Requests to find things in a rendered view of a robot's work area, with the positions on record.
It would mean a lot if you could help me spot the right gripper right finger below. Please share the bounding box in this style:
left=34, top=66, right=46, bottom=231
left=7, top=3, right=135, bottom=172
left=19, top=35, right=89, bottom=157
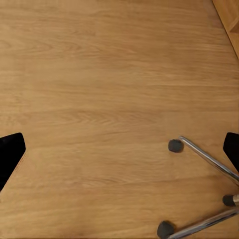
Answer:
left=223, top=132, right=239, bottom=173

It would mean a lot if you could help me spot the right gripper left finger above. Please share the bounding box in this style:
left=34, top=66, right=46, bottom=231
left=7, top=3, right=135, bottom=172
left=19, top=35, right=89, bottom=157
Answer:
left=0, top=132, right=26, bottom=192

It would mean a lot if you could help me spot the swivel chair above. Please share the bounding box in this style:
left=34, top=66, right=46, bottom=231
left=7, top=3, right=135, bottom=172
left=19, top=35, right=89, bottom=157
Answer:
left=157, top=136, right=239, bottom=239

